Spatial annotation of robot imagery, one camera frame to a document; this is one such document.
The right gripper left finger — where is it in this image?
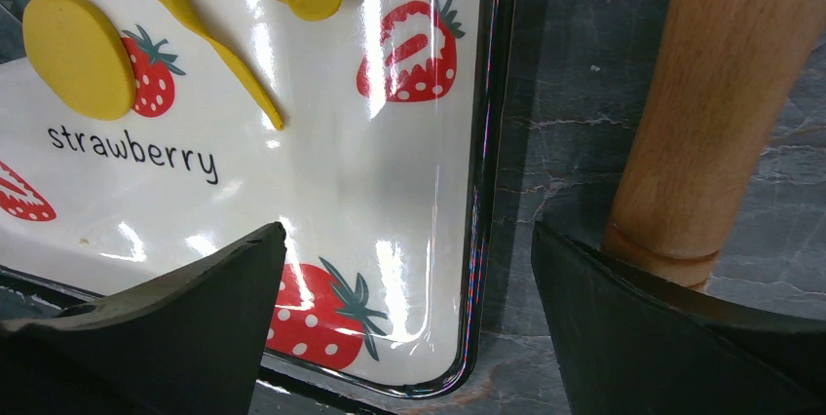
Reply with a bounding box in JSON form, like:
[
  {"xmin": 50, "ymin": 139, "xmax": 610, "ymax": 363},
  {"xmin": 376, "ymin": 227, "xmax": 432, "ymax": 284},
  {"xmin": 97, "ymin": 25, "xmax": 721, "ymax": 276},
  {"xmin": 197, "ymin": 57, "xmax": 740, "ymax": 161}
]
[{"xmin": 1, "ymin": 222, "xmax": 286, "ymax": 414}]

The yellow dough lump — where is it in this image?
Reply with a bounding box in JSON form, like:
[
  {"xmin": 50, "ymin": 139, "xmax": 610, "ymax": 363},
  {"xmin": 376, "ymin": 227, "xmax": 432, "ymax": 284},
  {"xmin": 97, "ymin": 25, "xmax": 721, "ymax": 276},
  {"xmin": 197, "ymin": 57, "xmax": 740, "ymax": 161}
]
[{"xmin": 22, "ymin": 0, "xmax": 135, "ymax": 121}]

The white strawberry tray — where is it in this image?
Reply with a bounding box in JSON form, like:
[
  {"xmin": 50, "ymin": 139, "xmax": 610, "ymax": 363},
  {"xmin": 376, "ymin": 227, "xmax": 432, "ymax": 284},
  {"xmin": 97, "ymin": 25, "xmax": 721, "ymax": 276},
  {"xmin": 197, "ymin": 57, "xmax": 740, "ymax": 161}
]
[{"xmin": 1, "ymin": 0, "xmax": 513, "ymax": 399}]

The wooden roller with handle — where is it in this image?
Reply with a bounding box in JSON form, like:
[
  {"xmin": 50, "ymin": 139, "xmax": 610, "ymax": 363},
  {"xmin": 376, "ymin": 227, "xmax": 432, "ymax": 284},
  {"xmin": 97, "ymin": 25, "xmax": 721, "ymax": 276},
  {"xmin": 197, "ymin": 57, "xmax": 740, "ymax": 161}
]
[{"xmin": 602, "ymin": 0, "xmax": 825, "ymax": 291}]

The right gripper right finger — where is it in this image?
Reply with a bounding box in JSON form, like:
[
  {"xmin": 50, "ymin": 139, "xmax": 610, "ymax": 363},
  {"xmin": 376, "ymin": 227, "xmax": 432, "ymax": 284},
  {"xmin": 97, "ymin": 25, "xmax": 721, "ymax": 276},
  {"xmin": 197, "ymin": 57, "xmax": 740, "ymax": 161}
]
[{"xmin": 532, "ymin": 223, "xmax": 825, "ymax": 414}]

